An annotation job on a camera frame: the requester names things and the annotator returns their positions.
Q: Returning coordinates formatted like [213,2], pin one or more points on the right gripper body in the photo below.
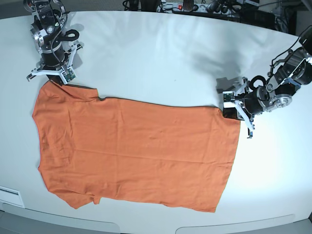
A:
[54,60]

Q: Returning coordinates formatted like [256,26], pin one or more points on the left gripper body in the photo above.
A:
[250,104]

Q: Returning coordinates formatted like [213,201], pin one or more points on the orange T-shirt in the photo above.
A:
[129,150]

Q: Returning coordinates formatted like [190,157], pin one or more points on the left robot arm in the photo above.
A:
[285,78]

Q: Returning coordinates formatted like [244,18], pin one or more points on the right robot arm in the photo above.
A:
[49,24]

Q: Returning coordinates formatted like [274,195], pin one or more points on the white power strip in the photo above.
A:
[177,7]

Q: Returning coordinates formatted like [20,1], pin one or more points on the white label sticker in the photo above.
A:
[11,197]

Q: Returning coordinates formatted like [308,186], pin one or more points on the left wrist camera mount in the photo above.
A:
[234,106]

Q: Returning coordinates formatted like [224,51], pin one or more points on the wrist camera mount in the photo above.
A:
[71,52]
[234,106]

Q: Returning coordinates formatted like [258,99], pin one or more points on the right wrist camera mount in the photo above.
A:
[71,52]

